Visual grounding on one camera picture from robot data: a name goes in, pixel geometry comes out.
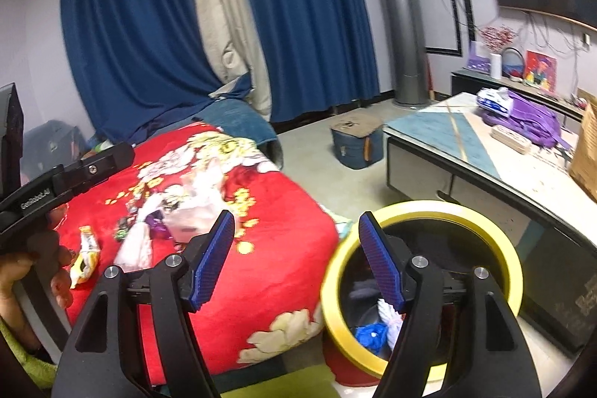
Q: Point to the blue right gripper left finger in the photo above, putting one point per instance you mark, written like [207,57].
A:
[208,264]

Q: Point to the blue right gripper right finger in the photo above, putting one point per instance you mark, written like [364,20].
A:
[387,273]

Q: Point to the white foam fruit net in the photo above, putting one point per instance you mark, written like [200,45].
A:
[393,321]

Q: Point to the green sleeve forearm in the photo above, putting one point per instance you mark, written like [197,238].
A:
[42,373]

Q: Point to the yellow rimmed trash bin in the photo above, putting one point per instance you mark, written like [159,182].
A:
[480,227]

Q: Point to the person's left hand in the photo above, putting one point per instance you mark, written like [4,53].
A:
[35,287]

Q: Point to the red floral blanket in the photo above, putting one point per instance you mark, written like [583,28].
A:
[267,298]

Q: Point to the blue storage box stool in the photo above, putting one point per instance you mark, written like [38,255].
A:
[358,140]

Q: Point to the blue sofa cover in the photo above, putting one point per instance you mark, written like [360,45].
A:
[238,119]

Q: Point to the coffee table with drawers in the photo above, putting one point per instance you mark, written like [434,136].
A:
[447,152]

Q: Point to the beige remote box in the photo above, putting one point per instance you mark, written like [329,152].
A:
[511,138]

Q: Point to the white tissue pack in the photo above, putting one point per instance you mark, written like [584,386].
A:
[497,101]

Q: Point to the blue curtain left panel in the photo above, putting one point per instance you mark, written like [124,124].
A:
[140,65]

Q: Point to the blue curtain panel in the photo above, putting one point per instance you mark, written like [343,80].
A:
[319,54]
[140,65]

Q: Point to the purple cloth bag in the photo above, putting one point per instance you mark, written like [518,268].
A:
[536,122]

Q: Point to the brown paper bag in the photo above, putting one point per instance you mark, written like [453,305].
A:
[583,167]

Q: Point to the white cup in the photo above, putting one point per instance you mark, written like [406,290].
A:
[495,66]

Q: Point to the beige curtain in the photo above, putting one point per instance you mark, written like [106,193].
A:
[231,43]

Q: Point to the colourful framed picture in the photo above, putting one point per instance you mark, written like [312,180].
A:
[540,71]

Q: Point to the silver tower air conditioner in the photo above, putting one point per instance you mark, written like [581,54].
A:
[407,51]

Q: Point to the blue curtain right panel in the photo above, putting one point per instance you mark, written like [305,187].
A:
[319,54]

